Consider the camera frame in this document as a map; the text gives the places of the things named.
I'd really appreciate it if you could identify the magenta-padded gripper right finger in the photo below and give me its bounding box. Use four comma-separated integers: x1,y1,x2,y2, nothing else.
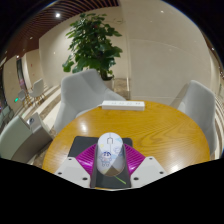
122,144,168,189

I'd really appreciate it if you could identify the small white chair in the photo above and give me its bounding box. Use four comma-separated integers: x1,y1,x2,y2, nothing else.
29,78,46,103

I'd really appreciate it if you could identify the potted green plant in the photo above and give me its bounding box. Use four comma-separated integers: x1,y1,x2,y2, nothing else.
61,12,124,90

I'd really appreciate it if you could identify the white power strip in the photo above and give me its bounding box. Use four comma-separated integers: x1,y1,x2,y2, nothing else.
101,100,146,112

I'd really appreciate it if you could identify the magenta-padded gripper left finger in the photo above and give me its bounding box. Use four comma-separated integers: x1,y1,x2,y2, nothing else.
53,144,99,189

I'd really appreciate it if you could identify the grey shell chair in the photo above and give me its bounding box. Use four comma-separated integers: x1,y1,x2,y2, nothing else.
53,68,128,134
0,112,54,164
169,79,218,156

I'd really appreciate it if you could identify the black mouse pad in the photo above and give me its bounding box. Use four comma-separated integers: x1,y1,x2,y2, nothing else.
68,135,134,190

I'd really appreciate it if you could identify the white printed computer mouse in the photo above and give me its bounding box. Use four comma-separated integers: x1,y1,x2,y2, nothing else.
96,132,127,177

